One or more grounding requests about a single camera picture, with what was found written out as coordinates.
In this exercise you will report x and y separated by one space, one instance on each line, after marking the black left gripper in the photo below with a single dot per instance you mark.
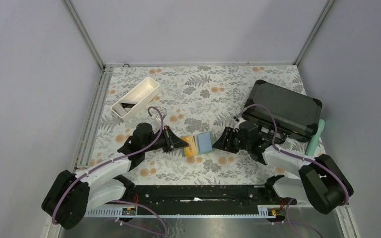
172 142

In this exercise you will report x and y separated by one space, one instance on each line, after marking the green card holder wallet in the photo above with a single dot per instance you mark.
204 142

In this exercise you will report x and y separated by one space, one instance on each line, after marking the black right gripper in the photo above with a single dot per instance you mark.
228 133

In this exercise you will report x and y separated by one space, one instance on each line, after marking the black hard carrying case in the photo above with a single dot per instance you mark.
295 114

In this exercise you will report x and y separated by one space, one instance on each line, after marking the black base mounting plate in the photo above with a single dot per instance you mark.
222 200

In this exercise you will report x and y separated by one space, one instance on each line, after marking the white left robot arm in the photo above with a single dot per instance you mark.
72 195

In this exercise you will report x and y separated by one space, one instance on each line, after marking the mint green cylindrical object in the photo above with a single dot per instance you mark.
314 141

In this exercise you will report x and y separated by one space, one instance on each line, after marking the white rectangular plastic tray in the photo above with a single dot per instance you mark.
140 95

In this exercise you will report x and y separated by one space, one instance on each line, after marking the floral patterned table mat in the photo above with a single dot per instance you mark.
193 99

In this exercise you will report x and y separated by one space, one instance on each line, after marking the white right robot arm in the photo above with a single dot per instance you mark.
318 180

